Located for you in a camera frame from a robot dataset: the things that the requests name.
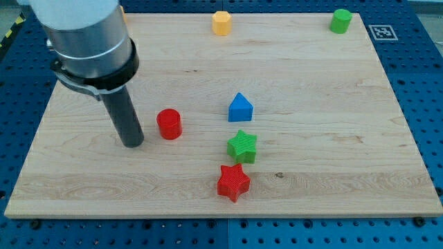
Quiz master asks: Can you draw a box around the red cylinder block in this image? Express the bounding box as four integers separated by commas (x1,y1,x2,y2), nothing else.
156,109,183,140

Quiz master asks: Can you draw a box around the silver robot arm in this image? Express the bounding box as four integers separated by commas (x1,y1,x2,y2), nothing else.
17,0,139,99

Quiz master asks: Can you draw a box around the blue triangle block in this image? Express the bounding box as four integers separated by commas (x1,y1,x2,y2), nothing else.
228,93,253,122

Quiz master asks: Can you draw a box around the green star block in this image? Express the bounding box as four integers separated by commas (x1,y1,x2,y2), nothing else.
227,129,257,164

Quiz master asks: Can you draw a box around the red star block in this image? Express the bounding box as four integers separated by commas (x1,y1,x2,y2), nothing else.
217,163,251,203

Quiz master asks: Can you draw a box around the wooden board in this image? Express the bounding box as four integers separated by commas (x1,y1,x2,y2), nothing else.
5,13,442,219

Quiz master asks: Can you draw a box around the yellow hexagon block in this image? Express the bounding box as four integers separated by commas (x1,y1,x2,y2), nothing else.
212,11,232,36

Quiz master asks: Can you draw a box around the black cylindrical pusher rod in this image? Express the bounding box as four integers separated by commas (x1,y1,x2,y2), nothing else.
100,86,144,148

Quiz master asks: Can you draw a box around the green cylinder block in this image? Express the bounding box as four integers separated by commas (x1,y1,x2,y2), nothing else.
329,8,353,34

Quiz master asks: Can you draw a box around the white fiducial marker tag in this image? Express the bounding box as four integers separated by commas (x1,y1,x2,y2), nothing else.
369,24,398,41

